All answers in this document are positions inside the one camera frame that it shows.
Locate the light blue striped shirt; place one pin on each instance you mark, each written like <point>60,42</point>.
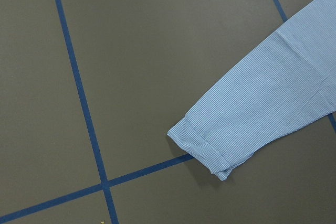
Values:
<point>284,84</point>

